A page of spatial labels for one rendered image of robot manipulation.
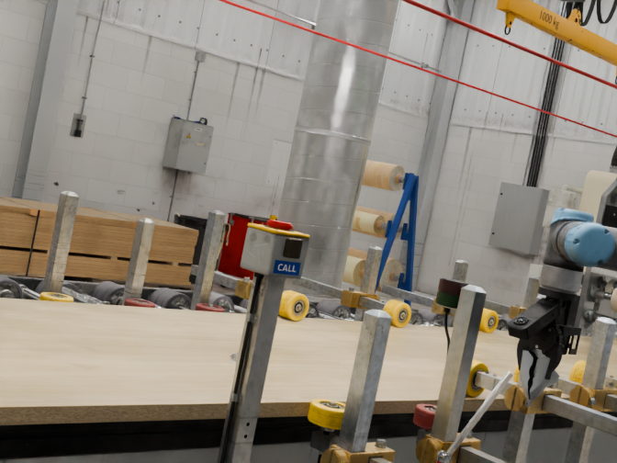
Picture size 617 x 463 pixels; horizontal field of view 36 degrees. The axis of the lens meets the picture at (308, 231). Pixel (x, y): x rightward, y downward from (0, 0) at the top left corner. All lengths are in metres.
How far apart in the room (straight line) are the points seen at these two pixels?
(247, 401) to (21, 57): 7.83
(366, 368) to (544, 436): 1.00
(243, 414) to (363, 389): 0.26
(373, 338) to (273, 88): 9.38
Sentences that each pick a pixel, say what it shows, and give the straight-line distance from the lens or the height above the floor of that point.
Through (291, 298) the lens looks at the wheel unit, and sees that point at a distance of 2.73.
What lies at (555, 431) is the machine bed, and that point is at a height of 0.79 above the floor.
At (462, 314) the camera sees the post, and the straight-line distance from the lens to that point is 1.84.
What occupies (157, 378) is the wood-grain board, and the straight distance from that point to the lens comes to 1.76.
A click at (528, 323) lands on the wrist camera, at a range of 1.79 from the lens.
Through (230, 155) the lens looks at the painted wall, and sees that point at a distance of 10.64.
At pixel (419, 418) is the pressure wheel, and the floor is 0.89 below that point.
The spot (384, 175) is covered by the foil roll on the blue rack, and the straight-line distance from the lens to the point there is 9.05.
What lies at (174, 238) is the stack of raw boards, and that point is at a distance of 8.69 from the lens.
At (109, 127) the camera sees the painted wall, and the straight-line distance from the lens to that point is 9.68.
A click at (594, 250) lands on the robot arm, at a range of 1.73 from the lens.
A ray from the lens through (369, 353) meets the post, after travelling 1.65.
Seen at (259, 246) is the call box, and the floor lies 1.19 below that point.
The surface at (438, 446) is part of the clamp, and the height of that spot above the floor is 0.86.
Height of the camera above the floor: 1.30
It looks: 3 degrees down
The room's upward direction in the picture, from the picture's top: 11 degrees clockwise
